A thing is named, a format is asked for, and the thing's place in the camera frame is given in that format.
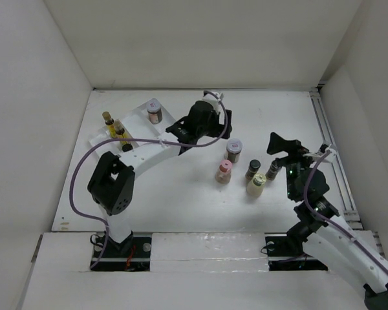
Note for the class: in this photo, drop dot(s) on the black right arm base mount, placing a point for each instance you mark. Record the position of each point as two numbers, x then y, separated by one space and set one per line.
285 251

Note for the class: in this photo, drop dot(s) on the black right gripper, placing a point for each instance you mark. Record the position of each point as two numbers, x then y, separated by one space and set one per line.
293 148

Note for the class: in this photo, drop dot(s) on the brown spice jar dark cap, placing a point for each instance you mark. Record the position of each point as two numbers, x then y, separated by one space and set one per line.
272 171

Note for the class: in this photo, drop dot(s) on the black cap spice jar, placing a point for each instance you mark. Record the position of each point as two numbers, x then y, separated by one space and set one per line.
127 147

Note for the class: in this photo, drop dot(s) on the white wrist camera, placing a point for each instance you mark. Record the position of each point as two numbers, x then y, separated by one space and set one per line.
326 153
213 98

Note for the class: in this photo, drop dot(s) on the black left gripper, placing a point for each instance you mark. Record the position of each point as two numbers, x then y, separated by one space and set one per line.
218 128

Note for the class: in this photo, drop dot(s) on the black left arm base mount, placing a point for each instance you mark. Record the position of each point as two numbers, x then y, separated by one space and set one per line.
133 256

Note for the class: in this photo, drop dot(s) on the cream cap sauce bottle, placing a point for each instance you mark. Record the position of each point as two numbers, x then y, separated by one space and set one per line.
255 184

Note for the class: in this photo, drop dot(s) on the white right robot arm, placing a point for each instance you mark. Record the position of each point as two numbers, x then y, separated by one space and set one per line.
322 231

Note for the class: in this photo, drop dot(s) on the pink cap spice bottle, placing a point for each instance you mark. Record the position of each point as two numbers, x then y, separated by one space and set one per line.
224 172

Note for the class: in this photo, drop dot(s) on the yellow label bottle gold cap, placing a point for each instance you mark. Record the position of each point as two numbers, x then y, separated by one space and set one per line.
109 122

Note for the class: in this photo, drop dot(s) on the aluminium rail right side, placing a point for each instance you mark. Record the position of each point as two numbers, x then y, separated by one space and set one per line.
341 184

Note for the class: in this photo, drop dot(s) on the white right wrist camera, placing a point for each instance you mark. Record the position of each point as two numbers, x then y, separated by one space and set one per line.
326 153

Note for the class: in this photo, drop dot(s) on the white divided organizer tray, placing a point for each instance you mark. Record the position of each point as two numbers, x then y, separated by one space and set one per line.
139 129

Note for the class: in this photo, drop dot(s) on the white lid jar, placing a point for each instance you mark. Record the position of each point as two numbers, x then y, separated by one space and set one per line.
154 110
233 149

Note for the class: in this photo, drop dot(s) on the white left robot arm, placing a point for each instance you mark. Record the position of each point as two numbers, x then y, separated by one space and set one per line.
112 182

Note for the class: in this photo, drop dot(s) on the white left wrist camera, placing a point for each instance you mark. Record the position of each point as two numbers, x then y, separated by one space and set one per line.
213 98

